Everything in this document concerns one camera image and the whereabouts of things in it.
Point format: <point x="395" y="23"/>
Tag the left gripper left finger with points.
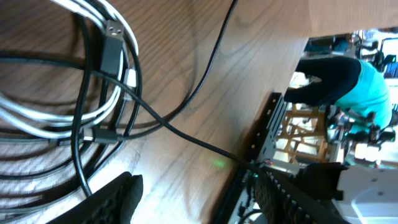
<point x="115" y="203"/>

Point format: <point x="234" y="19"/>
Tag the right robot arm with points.
<point x="360" y="194"/>

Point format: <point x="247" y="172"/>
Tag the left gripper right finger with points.
<point x="305" y="197"/>

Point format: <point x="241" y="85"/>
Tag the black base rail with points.
<point x="238" y="194"/>

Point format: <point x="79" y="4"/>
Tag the person in teal shirt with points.
<point x="348" y="83"/>

